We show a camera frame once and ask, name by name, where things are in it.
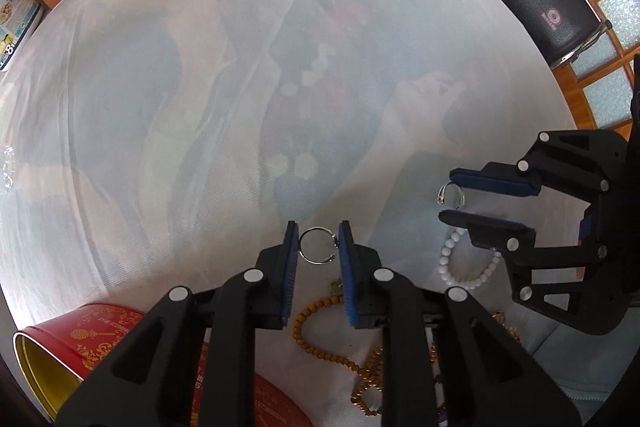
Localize white bead bracelet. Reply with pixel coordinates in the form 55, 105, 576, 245
438, 227, 502, 292

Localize silver ring with stone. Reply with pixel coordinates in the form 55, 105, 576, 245
436, 181, 467, 210

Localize white blue lidded tub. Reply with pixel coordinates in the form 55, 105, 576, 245
0, 0, 43, 72

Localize rose gold wristwatch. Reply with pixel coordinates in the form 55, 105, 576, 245
492, 310, 521, 343

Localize wooden glass door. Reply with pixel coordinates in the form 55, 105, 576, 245
554, 0, 639, 138

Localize clear plastic water bottle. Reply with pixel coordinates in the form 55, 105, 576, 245
0, 145, 15, 195

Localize white tablecloth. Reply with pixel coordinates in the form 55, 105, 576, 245
0, 0, 594, 427

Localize round gold red tin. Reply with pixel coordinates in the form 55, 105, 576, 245
13, 302, 314, 427

